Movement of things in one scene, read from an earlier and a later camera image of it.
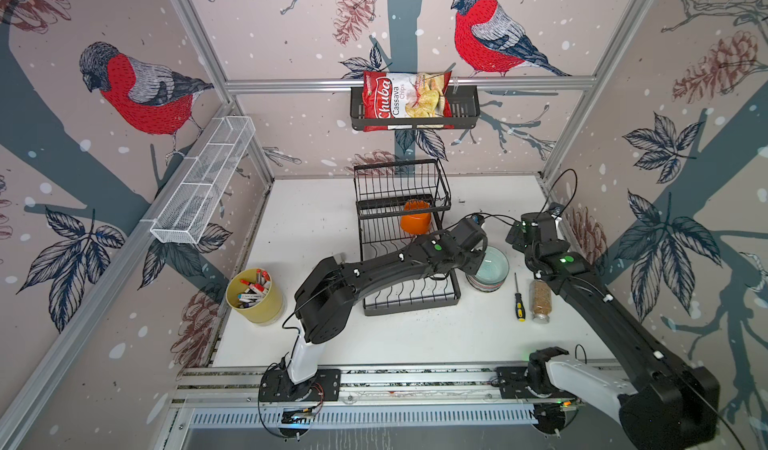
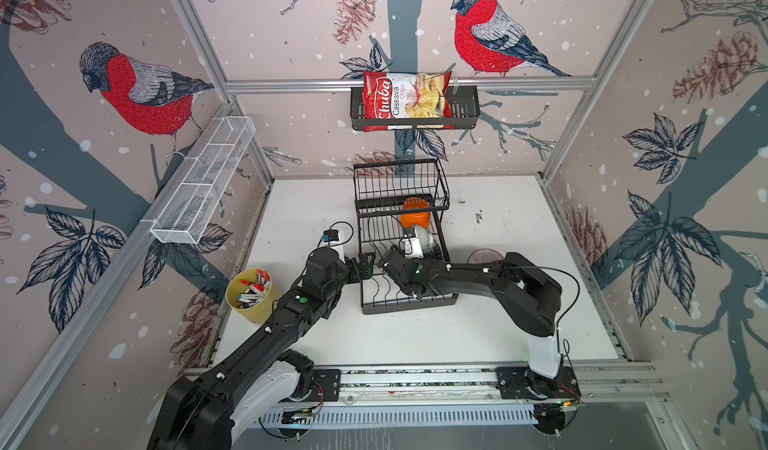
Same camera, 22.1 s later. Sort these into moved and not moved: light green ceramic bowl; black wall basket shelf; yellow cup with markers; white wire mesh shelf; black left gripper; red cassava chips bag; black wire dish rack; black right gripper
Moved: black left gripper; black right gripper; light green ceramic bowl
Not moved: yellow cup with markers; white wire mesh shelf; black wire dish rack; black wall basket shelf; red cassava chips bag
